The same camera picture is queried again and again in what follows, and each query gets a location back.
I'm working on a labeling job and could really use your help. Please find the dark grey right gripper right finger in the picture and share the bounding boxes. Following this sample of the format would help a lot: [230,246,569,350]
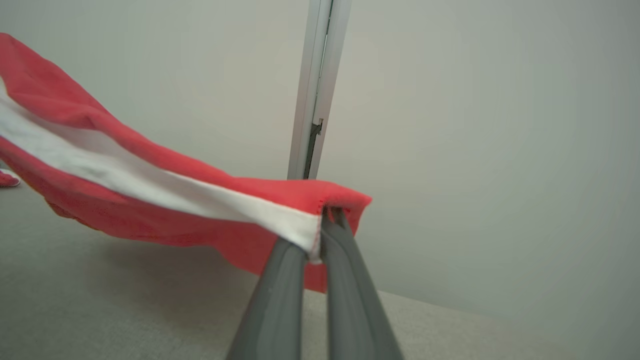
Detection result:
[320,207,405,360]

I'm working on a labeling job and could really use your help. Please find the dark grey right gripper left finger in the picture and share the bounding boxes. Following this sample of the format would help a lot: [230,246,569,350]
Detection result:
[226,237,307,360]

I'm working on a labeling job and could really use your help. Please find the red shorts with white stripe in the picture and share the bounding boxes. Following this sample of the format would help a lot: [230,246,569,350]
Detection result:
[0,32,373,294]

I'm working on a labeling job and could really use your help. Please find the grey fabric sofa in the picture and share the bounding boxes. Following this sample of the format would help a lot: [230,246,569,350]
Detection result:
[0,172,601,360]

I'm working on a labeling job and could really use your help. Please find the grey metal partition post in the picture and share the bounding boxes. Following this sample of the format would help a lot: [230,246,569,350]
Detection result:
[287,0,353,181]

